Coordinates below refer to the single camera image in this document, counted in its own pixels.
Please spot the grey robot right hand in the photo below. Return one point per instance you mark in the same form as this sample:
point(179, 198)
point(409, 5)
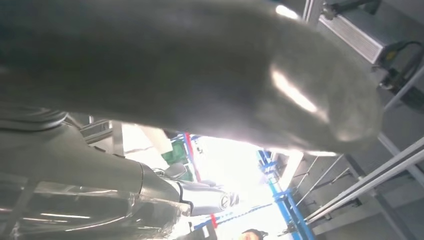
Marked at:
point(198, 66)

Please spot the blue metal shelf rack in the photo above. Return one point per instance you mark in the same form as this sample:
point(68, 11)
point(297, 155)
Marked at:
point(291, 212)

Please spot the red barrier belt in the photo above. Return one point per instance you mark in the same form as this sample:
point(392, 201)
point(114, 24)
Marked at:
point(191, 155)

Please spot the green sheet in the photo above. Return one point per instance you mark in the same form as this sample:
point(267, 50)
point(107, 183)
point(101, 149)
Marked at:
point(177, 154)

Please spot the grey ribbed ceiling unit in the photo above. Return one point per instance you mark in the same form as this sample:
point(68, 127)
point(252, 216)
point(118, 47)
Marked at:
point(357, 33)

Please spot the person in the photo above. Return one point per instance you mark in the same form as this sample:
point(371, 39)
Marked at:
point(253, 234)

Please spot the black ceiling device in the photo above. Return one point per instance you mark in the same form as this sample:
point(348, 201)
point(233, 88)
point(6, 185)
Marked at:
point(397, 76)

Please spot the white metal frame rails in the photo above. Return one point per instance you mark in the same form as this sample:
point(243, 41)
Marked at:
point(364, 184)

